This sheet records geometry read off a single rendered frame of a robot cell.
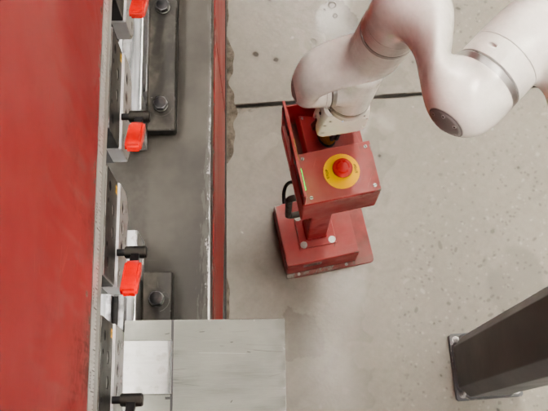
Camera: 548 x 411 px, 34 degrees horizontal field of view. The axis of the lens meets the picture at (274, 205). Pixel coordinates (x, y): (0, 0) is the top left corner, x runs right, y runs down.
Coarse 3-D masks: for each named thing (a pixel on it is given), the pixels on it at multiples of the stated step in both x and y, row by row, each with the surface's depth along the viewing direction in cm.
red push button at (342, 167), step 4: (336, 160) 176; (340, 160) 176; (344, 160) 176; (348, 160) 176; (336, 164) 175; (340, 164) 175; (344, 164) 175; (348, 164) 175; (332, 168) 176; (336, 168) 175; (340, 168) 175; (344, 168) 175; (348, 168) 175; (352, 168) 176; (336, 172) 175; (340, 172) 175; (344, 172) 175; (348, 172) 175; (340, 176) 175; (344, 176) 175
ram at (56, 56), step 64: (0, 0) 72; (64, 0) 96; (0, 64) 72; (64, 64) 95; (0, 128) 72; (64, 128) 95; (0, 192) 72; (64, 192) 94; (0, 256) 71; (64, 256) 94; (0, 320) 71; (64, 320) 94; (0, 384) 71; (64, 384) 94
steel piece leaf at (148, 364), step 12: (132, 348) 147; (144, 348) 147; (156, 348) 147; (168, 348) 147; (132, 360) 146; (144, 360) 146; (156, 360) 146; (168, 360) 146; (132, 372) 146; (144, 372) 146; (156, 372) 146; (168, 372) 146; (132, 384) 145; (144, 384) 145; (156, 384) 145; (168, 384) 145
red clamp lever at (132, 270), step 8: (128, 248) 124; (136, 248) 124; (144, 248) 124; (128, 256) 124; (136, 256) 123; (144, 256) 124; (128, 264) 121; (136, 264) 121; (128, 272) 120; (136, 272) 120; (128, 280) 119; (136, 280) 119; (120, 288) 118; (128, 288) 118; (136, 288) 118
